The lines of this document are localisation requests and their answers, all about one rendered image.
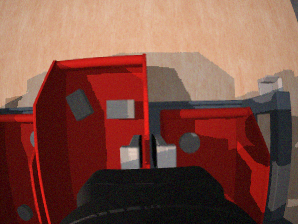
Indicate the red bin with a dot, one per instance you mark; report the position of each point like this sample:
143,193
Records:
67,151
16,174
232,149

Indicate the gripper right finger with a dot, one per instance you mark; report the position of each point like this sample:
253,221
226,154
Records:
164,155

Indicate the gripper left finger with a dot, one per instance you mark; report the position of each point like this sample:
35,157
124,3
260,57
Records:
131,155

